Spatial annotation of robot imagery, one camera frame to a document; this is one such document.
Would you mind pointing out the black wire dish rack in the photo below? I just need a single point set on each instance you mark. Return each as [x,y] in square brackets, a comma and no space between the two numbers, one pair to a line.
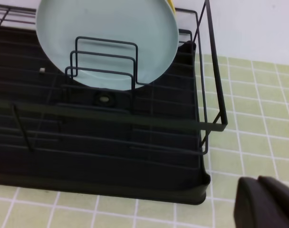
[206,95]

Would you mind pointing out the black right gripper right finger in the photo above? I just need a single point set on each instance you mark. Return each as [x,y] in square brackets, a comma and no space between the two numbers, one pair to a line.
[278,191]

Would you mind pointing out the black plastic drip tray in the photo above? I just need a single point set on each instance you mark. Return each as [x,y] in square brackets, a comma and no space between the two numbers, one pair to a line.
[93,168]

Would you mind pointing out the mint green plate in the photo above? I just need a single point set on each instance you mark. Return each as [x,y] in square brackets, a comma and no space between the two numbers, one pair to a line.
[112,44]

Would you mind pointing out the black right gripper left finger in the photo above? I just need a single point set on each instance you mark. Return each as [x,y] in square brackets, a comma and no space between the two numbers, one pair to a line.
[256,208]

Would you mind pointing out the yellow plate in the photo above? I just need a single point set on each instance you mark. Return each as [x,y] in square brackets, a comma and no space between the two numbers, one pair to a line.
[170,2]

